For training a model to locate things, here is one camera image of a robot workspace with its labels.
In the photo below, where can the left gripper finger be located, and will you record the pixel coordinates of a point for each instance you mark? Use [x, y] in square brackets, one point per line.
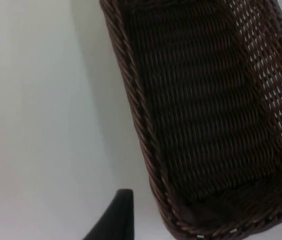
[117, 220]

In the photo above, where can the dark brown wicker basket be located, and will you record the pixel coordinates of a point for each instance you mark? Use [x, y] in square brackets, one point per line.
[200, 120]

